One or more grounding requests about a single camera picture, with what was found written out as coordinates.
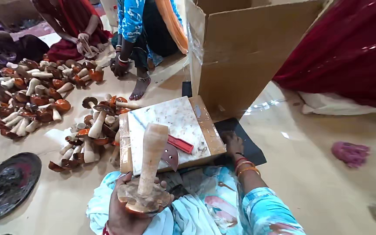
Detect person's right hand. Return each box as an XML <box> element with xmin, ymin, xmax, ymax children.
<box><xmin>221</xmin><ymin>131</ymin><xmax>245</xmax><ymax>160</ymax></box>

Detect person's left hand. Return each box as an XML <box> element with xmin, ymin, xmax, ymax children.
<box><xmin>106</xmin><ymin>172</ymin><xmax>175</xmax><ymax>235</ymax></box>

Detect wooden mushroom with cap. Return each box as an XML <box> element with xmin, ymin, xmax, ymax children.
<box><xmin>117</xmin><ymin>123</ymin><xmax>171</xmax><ymax>216</ymax></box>

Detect person's right forearm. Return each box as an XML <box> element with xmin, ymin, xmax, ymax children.
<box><xmin>234</xmin><ymin>152</ymin><xmax>306</xmax><ymax>235</ymax></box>

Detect brown taped box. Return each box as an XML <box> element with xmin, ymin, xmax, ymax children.
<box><xmin>119</xmin><ymin>95</ymin><xmax>227</xmax><ymax>174</ymax></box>

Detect black flat sheet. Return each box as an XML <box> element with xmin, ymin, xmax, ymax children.
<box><xmin>213</xmin><ymin>117</ymin><xmax>267</xmax><ymax>166</ymax></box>

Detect person's legs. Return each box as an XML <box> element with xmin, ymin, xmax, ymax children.
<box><xmin>86</xmin><ymin>166</ymin><xmax>252</xmax><ymax>235</ymax></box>

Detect white speckled slab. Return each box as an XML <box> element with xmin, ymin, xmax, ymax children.
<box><xmin>128</xmin><ymin>96</ymin><xmax>212</xmax><ymax>176</ymax></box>

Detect pile of wooden mushrooms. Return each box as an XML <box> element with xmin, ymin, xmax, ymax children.
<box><xmin>0</xmin><ymin>58</ymin><xmax>104</xmax><ymax>141</ymax></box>
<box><xmin>48</xmin><ymin>94</ymin><xmax>141</xmax><ymax>173</ymax></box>

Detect large open cardboard box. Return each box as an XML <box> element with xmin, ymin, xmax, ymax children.
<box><xmin>185</xmin><ymin>0</ymin><xmax>334</xmax><ymax>123</ymax></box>

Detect white cloth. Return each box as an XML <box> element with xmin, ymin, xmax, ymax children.
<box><xmin>298</xmin><ymin>91</ymin><xmax>376</xmax><ymax>116</ymax></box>

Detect crumpled pink cloth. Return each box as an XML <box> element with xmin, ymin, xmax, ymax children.
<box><xmin>331</xmin><ymin>141</ymin><xmax>371</xmax><ymax>169</ymax></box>

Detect large maroon cloth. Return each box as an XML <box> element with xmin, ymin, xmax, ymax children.
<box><xmin>272</xmin><ymin>0</ymin><xmax>376</xmax><ymax>109</ymax></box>

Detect red plastic handle tool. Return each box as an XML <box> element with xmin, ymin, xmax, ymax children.
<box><xmin>167</xmin><ymin>135</ymin><xmax>194</xmax><ymax>154</ymax></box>

